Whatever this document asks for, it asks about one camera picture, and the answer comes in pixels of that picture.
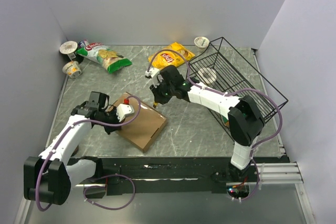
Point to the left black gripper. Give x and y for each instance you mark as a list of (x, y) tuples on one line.
[(110, 129)]

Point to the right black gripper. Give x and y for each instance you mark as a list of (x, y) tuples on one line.
[(155, 90)]

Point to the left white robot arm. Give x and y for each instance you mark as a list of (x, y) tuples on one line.
[(61, 149)]

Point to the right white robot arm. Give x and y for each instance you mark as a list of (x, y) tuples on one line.
[(243, 115)]

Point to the brown can at edge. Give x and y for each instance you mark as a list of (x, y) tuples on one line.
[(76, 150)]

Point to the green white chips bag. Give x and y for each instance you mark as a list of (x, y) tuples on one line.
[(102, 54)]

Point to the yogurt cup yellow label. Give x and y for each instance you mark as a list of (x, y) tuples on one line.
[(72, 69)]

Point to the yogurt cup at back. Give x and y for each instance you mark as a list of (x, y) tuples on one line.
[(201, 43)]

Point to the green snack pack in basket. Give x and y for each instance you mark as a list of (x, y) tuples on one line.
[(225, 122)]

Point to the blue white cup behind bag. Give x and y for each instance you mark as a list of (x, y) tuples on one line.
[(83, 43)]

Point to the yogurt cup upright corner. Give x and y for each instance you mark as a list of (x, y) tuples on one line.
[(69, 48)]

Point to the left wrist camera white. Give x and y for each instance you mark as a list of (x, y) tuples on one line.
[(124, 110)]

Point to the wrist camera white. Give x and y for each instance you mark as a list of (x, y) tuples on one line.
[(152, 73), (124, 110)]

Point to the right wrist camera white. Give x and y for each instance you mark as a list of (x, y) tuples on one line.
[(152, 73)]

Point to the cup inside wire basket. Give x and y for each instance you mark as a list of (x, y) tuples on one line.
[(207, 76)]

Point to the black wire basket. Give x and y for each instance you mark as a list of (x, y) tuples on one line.
[(236, 69)]

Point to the aluminium rail frame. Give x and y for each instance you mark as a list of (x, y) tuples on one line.
[(278, 174)]

